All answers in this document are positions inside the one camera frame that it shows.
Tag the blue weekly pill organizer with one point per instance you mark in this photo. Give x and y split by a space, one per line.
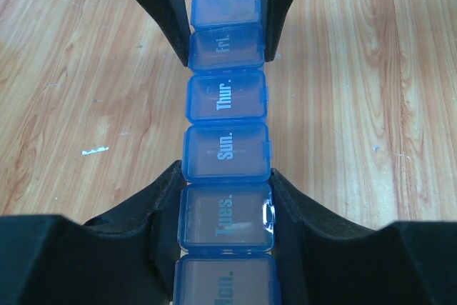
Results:
227 215

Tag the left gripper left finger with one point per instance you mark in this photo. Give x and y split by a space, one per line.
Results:
125 255

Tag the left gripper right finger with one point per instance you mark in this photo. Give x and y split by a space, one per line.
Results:
323 258

